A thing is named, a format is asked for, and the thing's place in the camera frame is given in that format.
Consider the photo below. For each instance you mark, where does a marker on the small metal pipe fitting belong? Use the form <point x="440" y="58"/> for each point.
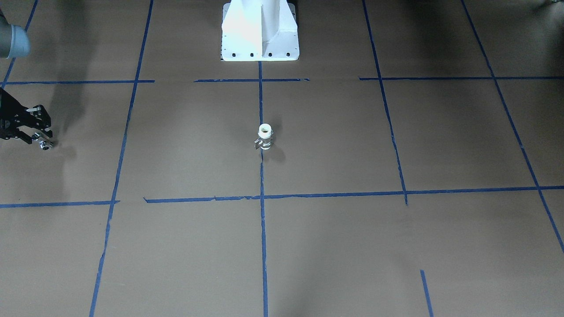
<point x="45" y="143"/>

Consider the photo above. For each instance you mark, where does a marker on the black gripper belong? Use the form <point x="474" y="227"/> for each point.
<point x="9" y="115"/>

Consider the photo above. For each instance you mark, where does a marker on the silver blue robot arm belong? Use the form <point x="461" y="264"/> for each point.
<point x="14" y="42"/>

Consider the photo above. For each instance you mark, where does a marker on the white central pedestal column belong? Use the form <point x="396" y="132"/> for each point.
<point x="259" y="30"/>

